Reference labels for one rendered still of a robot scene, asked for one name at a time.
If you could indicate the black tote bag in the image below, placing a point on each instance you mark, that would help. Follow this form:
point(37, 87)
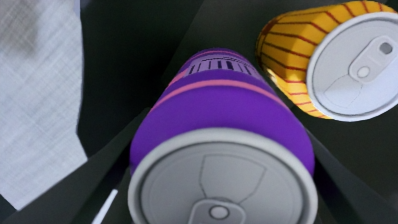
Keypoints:
point(126, 46)

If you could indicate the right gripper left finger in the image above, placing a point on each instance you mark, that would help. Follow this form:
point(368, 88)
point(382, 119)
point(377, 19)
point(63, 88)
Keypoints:
point(79, 197)

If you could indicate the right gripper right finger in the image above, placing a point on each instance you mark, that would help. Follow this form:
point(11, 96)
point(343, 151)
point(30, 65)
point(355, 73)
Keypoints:
point(349, 200)

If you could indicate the purple drink can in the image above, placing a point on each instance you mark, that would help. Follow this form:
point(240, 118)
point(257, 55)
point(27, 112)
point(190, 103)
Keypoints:
point(220, 147)

